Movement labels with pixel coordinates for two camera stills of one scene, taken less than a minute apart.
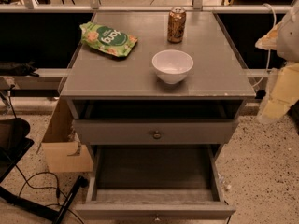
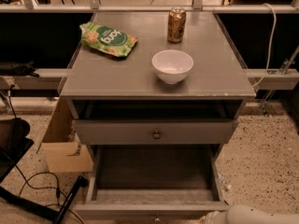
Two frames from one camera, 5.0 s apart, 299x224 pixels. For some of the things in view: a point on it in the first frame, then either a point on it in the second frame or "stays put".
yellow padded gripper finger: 269,41 → 201,220
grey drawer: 156,183 stays put
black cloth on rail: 14,68 stays put
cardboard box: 62,147 stays put
